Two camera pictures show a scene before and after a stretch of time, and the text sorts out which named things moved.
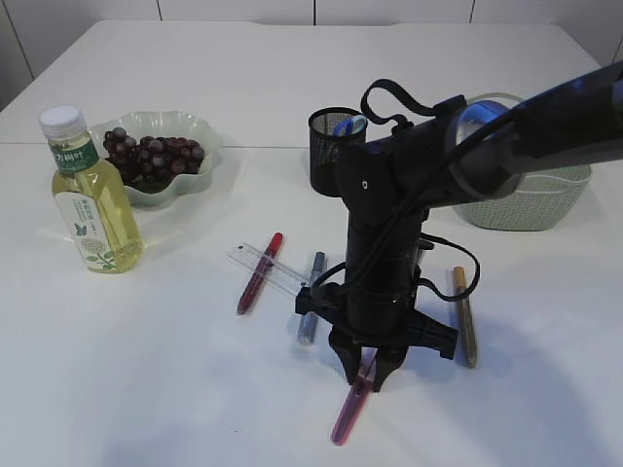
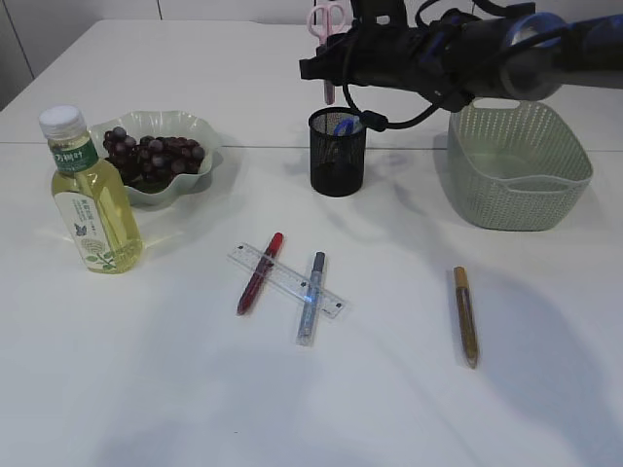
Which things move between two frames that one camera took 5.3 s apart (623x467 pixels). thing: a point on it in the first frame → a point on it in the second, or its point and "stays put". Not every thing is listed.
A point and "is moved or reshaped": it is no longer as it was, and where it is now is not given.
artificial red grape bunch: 152,161 stays put
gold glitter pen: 466,316 stays put
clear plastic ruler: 269,268 stays put
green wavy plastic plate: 144,125 stays put
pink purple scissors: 358,398 → 322,20
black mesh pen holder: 330,130 stays put
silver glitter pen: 309,322 stays put
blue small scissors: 349,125 is moved or reshaped
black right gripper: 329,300 → 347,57
